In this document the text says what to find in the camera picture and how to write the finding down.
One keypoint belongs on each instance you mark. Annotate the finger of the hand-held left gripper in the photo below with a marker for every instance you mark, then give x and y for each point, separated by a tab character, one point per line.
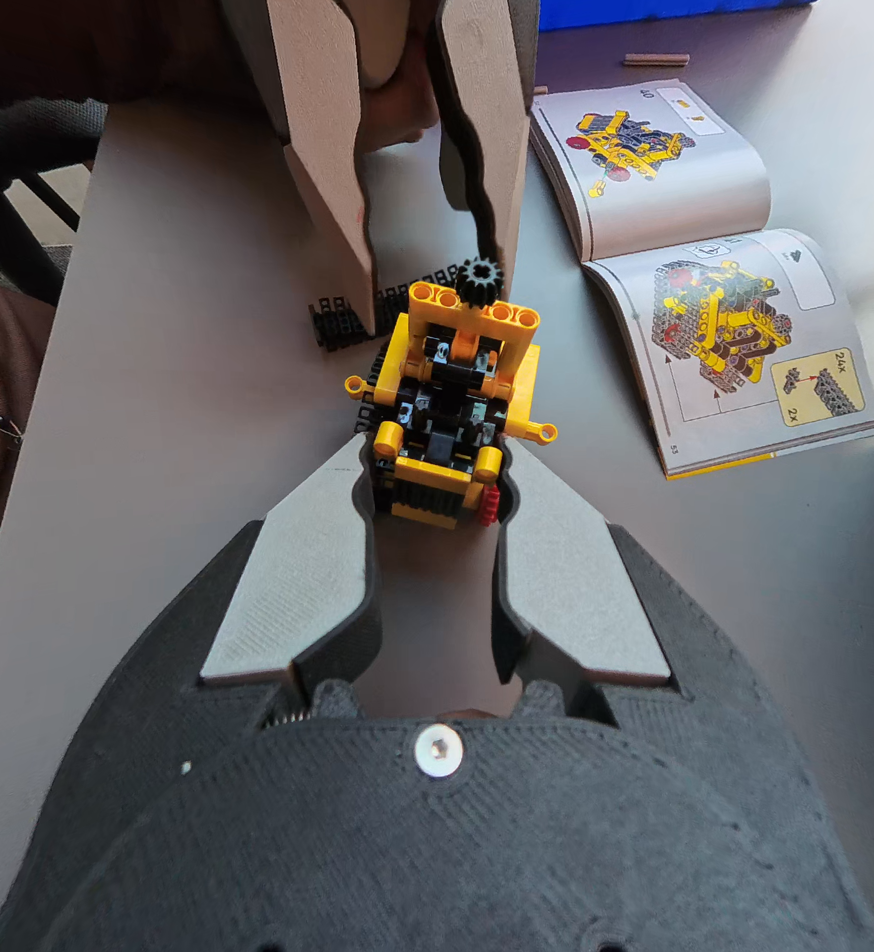
318	111
489	89

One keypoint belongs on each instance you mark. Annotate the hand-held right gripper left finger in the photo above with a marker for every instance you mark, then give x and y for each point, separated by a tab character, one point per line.
303	580

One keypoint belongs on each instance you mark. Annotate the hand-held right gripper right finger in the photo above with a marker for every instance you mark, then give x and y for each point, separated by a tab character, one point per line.
578	587

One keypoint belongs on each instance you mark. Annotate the yellow lego bulldozer model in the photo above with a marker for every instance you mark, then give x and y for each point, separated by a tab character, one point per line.
437	465

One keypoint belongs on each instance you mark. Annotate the lego instruction booklet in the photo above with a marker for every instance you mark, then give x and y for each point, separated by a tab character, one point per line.
705	186

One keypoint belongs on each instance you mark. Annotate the person's left hand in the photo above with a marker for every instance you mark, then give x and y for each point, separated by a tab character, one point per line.
407	111

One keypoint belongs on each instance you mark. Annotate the small wooden stick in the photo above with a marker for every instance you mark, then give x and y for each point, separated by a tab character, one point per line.
656	59

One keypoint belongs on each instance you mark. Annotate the blue plastic bin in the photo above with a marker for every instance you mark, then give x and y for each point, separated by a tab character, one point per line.
667	11

